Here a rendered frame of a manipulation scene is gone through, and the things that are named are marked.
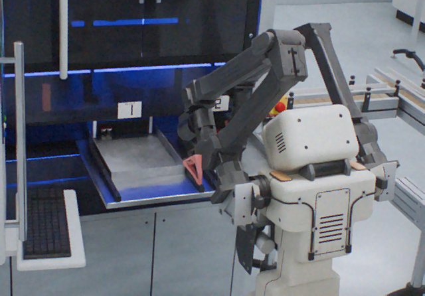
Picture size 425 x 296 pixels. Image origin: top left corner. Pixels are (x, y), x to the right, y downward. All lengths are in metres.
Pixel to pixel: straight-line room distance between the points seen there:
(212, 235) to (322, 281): 1.09
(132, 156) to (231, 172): 0.89
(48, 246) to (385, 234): 2.32
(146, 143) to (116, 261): 0.51
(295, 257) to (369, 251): 2.09
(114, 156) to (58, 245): 0.52
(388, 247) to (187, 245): 1.34
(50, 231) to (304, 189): 0.88
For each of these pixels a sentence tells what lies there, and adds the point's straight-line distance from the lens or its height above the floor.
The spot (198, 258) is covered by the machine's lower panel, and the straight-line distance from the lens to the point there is 3.37.
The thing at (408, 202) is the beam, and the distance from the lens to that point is 3.68.
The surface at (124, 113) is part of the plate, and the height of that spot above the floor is 1.01.
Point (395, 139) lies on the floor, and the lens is 5.55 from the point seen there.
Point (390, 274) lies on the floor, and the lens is 4.10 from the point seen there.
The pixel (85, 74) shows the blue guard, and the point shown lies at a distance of 2.87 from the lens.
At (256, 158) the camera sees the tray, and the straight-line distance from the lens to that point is 2.98.
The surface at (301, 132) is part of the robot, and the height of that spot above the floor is 1.35.
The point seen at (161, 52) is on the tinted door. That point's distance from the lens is 2.92.
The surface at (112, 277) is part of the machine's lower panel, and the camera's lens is 3.29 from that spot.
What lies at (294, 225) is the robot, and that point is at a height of 1.14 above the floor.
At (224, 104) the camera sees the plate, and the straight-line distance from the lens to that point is 3.07.
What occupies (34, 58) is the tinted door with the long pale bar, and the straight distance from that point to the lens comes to 2.82.
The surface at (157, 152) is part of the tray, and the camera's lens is 2.97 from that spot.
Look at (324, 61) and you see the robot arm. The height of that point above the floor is 1.40.
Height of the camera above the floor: 2.18
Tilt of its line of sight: 25 degrees down
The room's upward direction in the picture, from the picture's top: 5 degrees clockwise
